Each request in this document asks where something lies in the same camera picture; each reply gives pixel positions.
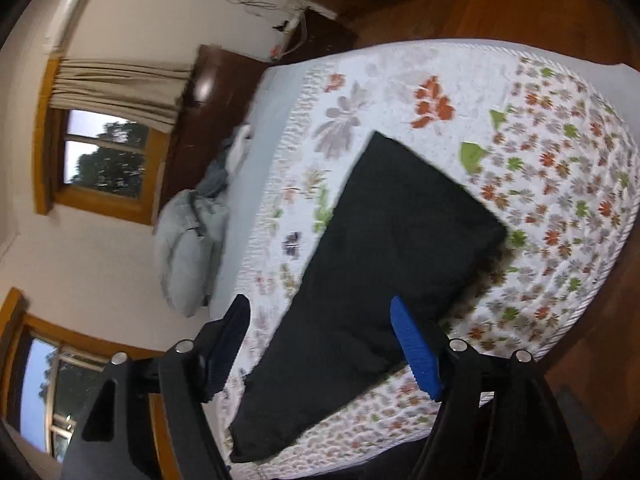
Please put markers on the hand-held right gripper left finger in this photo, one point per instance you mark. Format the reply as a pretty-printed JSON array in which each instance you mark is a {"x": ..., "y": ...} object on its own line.
[{"x": 231, "y": 345}]

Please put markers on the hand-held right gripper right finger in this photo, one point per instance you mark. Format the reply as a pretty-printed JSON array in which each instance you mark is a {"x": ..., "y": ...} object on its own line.
[{"x": 415, "y": 345}]

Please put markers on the black pants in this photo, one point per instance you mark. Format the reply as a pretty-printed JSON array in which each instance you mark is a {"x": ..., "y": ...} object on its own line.
[{"x": 390, "y": 230}]

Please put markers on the grey pillow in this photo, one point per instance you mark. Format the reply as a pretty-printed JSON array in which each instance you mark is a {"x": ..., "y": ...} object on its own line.
[
  {"x": 182, "y": 255},
  {"x": 216, "y": 225}
]

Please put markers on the grey and white clothes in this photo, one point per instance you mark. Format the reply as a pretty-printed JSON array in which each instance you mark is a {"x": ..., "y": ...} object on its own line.
[{"x": 227, "y": 160}]

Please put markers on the light grey bed sheet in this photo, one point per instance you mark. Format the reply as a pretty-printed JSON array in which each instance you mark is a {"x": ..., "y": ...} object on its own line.
[{"x": 270, "y": 125}]

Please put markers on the white floral blanket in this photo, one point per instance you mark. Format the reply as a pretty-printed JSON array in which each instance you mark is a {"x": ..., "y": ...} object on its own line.
[{"x": 550, "y": 160}]

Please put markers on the dark wooden headboard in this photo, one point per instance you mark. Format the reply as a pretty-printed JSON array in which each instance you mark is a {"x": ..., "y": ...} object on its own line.
[{"x": 215, "y": 90}]

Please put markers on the beige curtain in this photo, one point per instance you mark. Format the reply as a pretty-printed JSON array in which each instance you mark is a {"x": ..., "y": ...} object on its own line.
[{"x": 115, "y": 90}]

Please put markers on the dark wooden nightstand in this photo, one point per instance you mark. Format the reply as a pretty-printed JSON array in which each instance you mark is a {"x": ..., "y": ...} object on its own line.
[{"x": 325, "y": 35}]

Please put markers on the bare wooden frame window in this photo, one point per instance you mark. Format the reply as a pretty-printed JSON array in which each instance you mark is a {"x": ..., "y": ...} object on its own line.
[{"x": 45, "y": 380}]

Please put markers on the curtained wooden frame window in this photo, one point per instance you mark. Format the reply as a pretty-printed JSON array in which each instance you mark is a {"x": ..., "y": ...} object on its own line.
[{"x": 105, "y": 155}]

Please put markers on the white curtain rail box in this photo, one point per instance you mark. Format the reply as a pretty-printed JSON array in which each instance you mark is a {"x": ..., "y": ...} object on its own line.
[{"x": 67, "y": 10}]

